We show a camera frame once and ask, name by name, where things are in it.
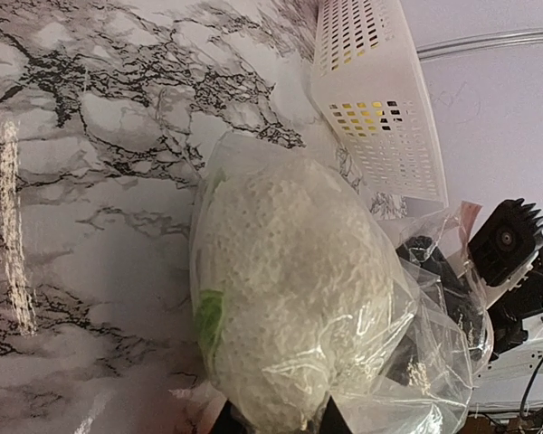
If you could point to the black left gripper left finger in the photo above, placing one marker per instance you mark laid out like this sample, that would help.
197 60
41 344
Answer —
230 421

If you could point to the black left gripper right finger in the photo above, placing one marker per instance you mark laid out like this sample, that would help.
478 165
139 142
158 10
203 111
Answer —
333 421

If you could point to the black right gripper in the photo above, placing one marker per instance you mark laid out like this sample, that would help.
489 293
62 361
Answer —
506 314

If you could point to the clear zip top bag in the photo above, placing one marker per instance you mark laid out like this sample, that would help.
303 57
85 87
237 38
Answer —
426 385

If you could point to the white fake cauliflower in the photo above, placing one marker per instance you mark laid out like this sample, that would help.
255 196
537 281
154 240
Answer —
298 295

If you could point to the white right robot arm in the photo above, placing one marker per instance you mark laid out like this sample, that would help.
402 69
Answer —
504 374

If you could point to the white perforated plastic basket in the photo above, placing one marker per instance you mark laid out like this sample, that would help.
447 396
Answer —
368 83

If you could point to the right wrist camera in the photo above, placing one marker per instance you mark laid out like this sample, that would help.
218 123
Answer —
507 240

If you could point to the right aluminium frame post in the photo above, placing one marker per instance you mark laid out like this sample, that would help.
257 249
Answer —
482 42

